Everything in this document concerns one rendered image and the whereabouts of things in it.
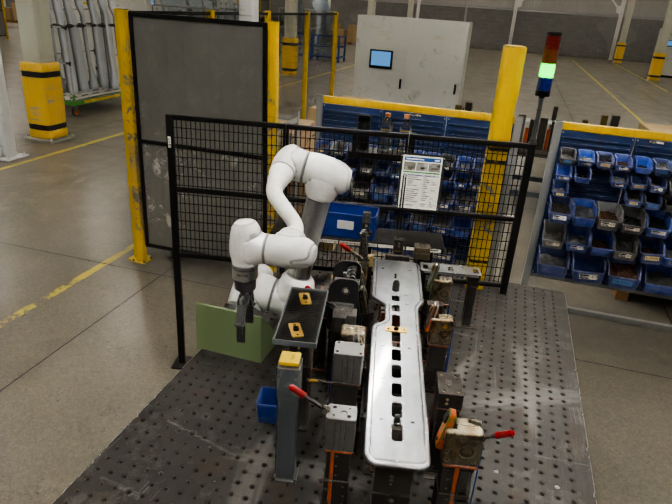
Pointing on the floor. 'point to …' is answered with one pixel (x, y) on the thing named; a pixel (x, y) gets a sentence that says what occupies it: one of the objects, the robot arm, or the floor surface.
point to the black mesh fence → (305, 198)
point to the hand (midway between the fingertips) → (245, 329)
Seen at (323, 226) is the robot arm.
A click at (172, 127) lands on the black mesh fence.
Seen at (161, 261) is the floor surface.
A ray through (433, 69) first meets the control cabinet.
